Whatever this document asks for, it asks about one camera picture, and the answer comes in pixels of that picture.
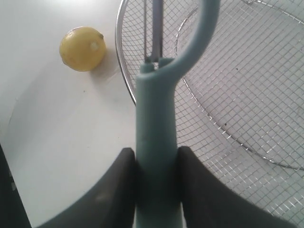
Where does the oval wire mesh basket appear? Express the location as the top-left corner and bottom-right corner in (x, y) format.
(115, 0), (304, 228)

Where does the yellow lemon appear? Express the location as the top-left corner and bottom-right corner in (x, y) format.
(59, 26), (106, 72)

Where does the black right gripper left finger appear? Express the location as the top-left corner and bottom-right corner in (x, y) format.
(41, 148), (137, 228)

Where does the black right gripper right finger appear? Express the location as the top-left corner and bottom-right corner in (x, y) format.
(177, 146), (295, 228)

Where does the teal handled peeler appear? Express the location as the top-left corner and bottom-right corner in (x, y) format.
(136, 0), (220, 228)

